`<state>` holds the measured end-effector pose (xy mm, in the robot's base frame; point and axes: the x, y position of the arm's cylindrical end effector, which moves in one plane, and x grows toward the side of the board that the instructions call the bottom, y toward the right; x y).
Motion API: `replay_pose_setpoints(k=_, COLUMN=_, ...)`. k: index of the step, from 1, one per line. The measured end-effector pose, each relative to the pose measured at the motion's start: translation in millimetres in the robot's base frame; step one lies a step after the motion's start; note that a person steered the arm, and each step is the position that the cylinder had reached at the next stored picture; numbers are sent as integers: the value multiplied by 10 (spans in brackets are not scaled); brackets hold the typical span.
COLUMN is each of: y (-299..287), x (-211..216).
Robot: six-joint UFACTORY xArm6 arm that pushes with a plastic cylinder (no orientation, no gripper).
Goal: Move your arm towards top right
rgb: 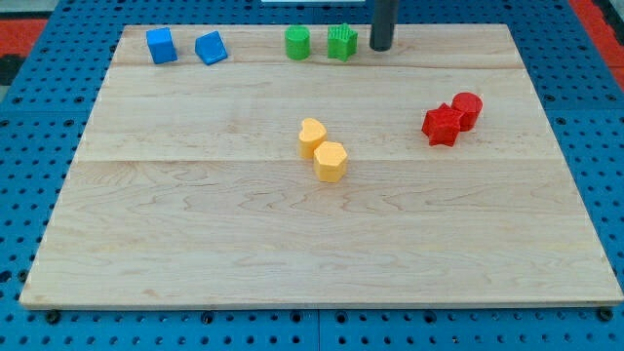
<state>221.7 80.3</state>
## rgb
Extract yellow hexagon block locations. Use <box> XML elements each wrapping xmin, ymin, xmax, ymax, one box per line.
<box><xmin>313</xmin><ymin>141</ymin><xmax>348</xmax><ymax>182</ymax></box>

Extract yellow heart block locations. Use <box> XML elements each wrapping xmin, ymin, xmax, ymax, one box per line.
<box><xmin>298</xmin><ymin>118</ymin><xmax>328</xmax><ymax>159</ymax></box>

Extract light wooden board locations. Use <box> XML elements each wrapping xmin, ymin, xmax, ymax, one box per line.
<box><xmin>20</xmin><ymin>24</ymin><xmax>623</xmax><ymax>310</ymax></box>

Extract green star block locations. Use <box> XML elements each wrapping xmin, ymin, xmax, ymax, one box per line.
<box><xmin>327</xmin><ymin>23</ymin><xmax>358</xmax><ymax>61</ymax></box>

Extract green cylinder block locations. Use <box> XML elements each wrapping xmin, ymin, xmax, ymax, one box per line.
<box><xmin>285</xmin><ymin>25</ymin><xmax>310</xmax><ymax>60</ymax></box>

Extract red star block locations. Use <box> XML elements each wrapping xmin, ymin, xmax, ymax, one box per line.
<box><xmin>421</xmin><ymin>103</ymin><xmax>464</xmax><ymax>147</ymax></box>

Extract blue wedge block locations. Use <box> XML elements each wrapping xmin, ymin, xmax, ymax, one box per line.
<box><xmin>195</xmin><ymin>31</ymin><xmax>228</xmax><ymax>65</ymax></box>

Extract red cylinder block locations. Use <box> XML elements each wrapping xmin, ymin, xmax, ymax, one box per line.
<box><xmin>451</xmin><ymin>92</ymin><xmax>483</xmax><ymax>132</ymax></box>

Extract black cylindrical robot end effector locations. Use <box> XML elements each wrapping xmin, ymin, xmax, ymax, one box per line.
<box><xmin>369</xmin><ymin>0</ymin><xmax>400</xmax><ymax>52</ymax></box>

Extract blue cube block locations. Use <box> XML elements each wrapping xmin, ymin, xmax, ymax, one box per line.
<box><xmin>145</xmin><ymin>27</ymin><xmax>177</xmax><ymax>64</ymax></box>

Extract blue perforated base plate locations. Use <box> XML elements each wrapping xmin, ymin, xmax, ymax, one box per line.
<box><xmin>1</xmin><ymin>0</ymin><xmax>623</xmax><ymax>350</ymax></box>

